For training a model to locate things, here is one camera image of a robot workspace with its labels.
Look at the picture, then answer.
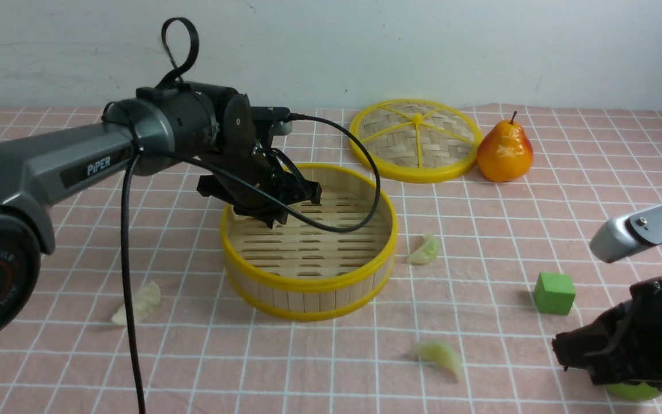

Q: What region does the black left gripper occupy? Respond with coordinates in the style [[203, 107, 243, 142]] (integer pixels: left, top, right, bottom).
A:
[[197, 135, 322, 228]]

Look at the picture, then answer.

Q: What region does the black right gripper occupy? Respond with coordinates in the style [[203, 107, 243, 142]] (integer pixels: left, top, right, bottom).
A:
[[552, 278, 662, 385]]

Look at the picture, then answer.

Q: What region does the pale green dumpling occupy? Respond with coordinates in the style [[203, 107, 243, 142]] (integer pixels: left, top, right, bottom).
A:
[[407, 232, 441, 266], [410, 340, 463, 382]]

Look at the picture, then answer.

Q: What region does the white dumpling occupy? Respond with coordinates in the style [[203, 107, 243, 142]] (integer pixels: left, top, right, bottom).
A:
[[111, 281, 162, 327]]

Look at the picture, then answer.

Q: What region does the pale green dumpling front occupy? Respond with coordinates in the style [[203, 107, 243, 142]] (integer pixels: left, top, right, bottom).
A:
[[410, 340, 463, 382]]

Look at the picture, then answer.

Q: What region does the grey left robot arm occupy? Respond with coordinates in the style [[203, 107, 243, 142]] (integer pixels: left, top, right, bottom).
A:
[[0, 82, 321, 330]]

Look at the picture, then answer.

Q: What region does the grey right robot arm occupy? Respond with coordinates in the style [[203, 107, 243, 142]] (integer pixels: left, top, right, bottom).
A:
[[552, 277, 662, 385]]

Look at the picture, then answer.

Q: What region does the yellow rimmed bamboo steamer tray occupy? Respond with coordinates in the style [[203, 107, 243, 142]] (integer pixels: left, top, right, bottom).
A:
[[219, 192, 398, 321]]

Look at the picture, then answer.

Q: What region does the yellow woven bamboo steamer lid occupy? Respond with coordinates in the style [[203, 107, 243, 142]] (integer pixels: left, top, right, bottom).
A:
[[349, 99, 483, 183]]

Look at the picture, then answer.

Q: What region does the green toy melon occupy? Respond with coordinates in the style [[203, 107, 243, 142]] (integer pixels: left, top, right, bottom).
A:
[[605, 382, 662, 403]]

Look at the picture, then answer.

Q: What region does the green foam cube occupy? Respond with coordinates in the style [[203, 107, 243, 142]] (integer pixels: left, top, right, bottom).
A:
[[533, 272, 576, 316]]

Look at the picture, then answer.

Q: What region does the pink checkered tablecloth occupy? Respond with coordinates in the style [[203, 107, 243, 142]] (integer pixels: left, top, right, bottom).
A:
[[0, 104, 662, 413]]

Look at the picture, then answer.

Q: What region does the orange yellow toy pear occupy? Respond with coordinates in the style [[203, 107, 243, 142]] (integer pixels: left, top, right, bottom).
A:
[[476, 111, 535, 183]]

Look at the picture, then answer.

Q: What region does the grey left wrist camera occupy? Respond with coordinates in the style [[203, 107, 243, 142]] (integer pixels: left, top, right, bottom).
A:
[[251, 106, 292, 137]]

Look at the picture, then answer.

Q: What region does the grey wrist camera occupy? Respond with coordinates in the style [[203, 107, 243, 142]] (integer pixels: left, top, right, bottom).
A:
[[590, 204, 662, 263], [251, 106, 292, 137]]

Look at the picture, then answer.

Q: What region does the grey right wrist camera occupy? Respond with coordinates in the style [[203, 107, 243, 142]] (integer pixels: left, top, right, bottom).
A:
[[590, 204, 662, 263]]

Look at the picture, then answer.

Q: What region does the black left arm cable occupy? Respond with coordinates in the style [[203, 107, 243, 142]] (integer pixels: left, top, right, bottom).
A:
[[120, 17, 382, 414]]

